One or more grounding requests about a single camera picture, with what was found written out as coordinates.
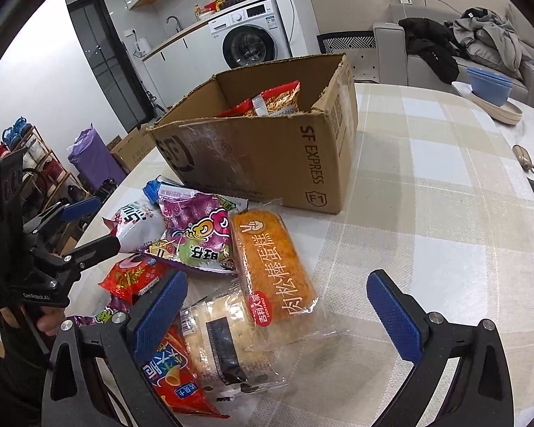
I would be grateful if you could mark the brown key pouch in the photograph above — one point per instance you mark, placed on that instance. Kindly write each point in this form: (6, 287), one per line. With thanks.
(525, 155)

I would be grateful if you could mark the grey clothes pile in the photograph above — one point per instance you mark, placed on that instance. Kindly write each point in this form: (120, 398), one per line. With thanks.
(489, 35)

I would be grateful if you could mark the purple snack packet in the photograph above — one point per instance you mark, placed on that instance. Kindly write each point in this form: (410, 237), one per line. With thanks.
(196, 235)

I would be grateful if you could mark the brown cardboard box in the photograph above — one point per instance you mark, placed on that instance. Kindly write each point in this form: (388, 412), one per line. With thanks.
(249, 160)

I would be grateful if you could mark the clear cracker packet black label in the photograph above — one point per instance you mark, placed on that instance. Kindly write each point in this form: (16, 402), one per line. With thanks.
(204, 320)

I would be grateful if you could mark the white washing machine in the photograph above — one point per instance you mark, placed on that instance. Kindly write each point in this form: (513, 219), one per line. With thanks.
(244, 44)

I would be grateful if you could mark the blue bowls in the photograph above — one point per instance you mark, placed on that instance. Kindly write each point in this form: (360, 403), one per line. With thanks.
(489, 86)

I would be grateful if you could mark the noodle snack packet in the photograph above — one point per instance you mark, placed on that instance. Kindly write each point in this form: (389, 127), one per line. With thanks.
(278, 98)

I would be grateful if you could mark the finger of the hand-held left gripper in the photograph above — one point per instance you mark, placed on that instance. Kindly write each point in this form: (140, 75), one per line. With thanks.
(95, 249)
(82, 209)

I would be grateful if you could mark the white and blue snack packet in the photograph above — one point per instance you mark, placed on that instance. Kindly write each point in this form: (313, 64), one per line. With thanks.
(131, 222)

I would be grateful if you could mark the white kettle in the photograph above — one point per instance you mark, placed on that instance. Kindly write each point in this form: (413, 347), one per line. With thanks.
(141, 46)

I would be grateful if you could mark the small cardboard box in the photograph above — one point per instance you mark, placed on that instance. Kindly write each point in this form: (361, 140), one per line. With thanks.
(131, 149)

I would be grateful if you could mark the dark glass door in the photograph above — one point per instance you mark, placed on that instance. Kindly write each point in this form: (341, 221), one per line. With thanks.
(102, 62)

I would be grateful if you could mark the person's left forearm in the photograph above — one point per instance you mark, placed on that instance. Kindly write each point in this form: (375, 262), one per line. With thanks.
(4, 378)

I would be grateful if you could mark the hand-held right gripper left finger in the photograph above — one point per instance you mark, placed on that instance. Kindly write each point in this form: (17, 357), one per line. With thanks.
(160, 309)

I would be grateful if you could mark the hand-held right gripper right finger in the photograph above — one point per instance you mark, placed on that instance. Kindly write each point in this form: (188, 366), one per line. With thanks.
(396, 316)

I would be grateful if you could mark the beige plates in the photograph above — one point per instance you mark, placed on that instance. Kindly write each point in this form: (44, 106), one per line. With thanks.
(503, 113)

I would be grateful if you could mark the orange cake packet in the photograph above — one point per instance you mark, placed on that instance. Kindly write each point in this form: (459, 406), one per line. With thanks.
(271, 267)

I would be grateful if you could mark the wooden shoe rack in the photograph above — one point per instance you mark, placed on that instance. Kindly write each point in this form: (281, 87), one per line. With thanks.
(44, 164)

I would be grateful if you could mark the red cookie packet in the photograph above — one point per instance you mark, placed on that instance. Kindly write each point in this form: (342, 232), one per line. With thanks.
(129, 278)

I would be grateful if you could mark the purple trash bin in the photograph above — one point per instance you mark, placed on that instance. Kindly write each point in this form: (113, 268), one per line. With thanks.
(95, 155)

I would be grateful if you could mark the white kitchen counter cabinet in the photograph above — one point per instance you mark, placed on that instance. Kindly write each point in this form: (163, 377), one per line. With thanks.
(182, 53)

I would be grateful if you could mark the person's left hand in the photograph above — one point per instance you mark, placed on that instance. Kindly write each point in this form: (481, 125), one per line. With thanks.
(51, 322)

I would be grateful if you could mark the grey sofa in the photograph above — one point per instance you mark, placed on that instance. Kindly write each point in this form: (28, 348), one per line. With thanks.
(391, 53)

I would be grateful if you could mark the black jacket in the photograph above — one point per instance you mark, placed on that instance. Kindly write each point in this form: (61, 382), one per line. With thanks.
(431, 49)

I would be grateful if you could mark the kitchen faucet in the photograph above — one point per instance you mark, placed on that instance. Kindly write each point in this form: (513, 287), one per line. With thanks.
(174, 22)

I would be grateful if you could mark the red chip packet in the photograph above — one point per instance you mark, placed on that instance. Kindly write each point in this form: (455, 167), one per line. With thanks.
(178, 378)

